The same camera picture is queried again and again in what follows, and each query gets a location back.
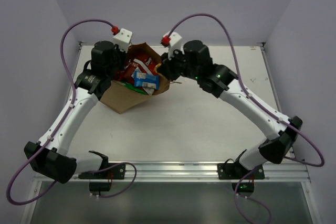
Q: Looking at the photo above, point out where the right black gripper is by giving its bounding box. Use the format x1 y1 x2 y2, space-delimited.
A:
157 46 201 81

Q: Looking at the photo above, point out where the brown paper bag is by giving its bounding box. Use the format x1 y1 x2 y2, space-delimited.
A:
100 43 172 114

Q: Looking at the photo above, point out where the red Doritos chip bag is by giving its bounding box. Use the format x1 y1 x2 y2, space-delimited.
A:
122 53 158 84

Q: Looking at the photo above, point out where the blue snack bar wrapper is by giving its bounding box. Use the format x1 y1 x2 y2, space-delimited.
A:
132 68 160 90

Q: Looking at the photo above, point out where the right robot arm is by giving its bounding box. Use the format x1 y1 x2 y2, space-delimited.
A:
157 40 302 178

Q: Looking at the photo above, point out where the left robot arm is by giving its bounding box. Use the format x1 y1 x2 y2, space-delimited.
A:
24 41 127 184

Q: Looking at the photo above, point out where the red patterned snack bag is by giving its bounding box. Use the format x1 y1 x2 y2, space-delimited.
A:
113 60 132 81

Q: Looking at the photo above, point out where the green snack bag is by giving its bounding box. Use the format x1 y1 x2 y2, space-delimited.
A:
118 81 148 95

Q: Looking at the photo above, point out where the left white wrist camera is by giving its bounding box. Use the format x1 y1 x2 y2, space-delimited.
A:
111 26 133 52

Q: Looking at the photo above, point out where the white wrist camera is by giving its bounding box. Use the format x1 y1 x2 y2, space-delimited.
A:
161 31 182 60
111 26 133 52

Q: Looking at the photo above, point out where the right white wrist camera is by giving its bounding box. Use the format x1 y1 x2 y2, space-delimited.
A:
161 31 182 60

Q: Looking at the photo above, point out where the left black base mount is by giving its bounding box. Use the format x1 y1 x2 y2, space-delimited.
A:
78 162 129 198

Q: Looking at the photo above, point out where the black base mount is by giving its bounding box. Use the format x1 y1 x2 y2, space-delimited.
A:
217 158 265 197
78 162 129 198

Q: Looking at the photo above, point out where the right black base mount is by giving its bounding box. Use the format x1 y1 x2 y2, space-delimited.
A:
217 158 265 197

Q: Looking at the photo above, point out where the aluminium front rail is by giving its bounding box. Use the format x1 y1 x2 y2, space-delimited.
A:
70 161 310 183

